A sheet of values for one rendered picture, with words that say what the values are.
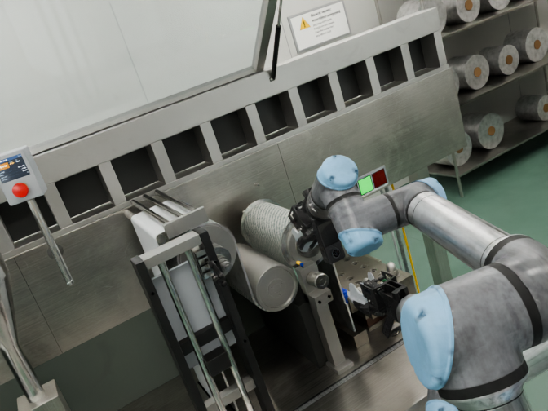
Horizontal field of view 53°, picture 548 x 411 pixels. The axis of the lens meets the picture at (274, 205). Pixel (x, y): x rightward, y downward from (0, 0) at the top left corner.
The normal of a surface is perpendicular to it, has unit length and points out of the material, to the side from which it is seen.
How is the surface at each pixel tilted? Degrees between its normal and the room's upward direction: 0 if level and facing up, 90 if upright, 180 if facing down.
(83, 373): 90
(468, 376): 69
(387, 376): 0
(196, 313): 90
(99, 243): 90
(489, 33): 90
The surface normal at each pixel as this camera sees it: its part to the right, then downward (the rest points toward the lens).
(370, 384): -0.30, -0.90
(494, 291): -0.15, -0.65
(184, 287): 0.46, 0.15
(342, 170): 0.15, -0.47
